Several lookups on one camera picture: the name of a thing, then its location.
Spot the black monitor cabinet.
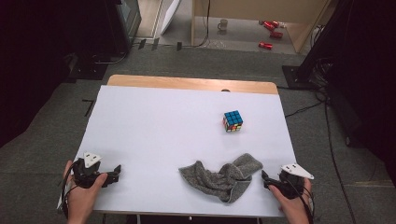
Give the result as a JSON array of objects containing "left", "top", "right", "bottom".
[{"left": 105, "top": 0, "right": 143, "bottom": 56}]

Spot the black hanging cable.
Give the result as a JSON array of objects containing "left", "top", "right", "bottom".
[{"left": 192, "top": 0, "right": 212, "bottom": 49}]

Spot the grey cloth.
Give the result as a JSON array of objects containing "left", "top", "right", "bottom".
[{"left": 178, "top": 152, "right": 264, "bottom": 204}]

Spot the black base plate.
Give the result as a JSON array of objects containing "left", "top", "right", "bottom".
[{"left": 64, "top": 53, "right": 109, "bottom": 84}]

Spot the black metal stand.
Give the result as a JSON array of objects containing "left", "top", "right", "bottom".
[{"left": 281, "top": 0, "right": 354, "bottom": 91}]

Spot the colourful puzzle cube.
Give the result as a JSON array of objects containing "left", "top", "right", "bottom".
[{"left": 222, "top": 109, "right": 245, "bottom": 133}]

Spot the hand-held gripper cable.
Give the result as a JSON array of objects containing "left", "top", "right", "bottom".
[
  {"left": 289, "top": 177, "right": 316, "bottom": 224},
  {"left": 60, "top": 161, "right": 79, "bottom": 219}
]

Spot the white panel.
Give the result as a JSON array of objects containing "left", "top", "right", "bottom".
[{"left": 160, "top": 0, "right": 182, "bottom": 36}]

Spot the wooden table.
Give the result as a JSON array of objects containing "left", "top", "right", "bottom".
[{"left": 59, "top": 74, "right": 311, "bottom": 218}]

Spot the person's left hand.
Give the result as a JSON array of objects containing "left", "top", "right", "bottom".
[{"left": 63, "top": 161, "right": 108, "bottom": 224}]

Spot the white board sheet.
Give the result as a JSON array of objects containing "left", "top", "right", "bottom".
[{"left": 56, "top": 85, "right": 311, "bottom": 218}]

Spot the person's right hand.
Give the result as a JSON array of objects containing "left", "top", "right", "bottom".
[{"left": 269, "top": 178, "right": 313, "bottom": 224}]

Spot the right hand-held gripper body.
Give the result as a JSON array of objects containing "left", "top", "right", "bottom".
[{"left": 274, "top": 163, "right": 315, "bottom": 200}]

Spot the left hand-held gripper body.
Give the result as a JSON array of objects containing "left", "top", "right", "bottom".
[{"left": 73, "top": 152, "right": 110, "bottom": 189}]

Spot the right hand-held gripper cable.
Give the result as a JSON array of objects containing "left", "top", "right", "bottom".
[{"left": 289, "top": 177, "right": 316, "bottom": 224}]

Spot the black floor cable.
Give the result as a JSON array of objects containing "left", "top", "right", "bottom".
[{"left": 277, "top": 85, "right": 358, "bottom": 224}]

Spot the left hand-held gripper cable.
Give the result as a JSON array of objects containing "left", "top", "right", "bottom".
[{"left": 60, "top": 161, "right": 79, "bottom": 219}]

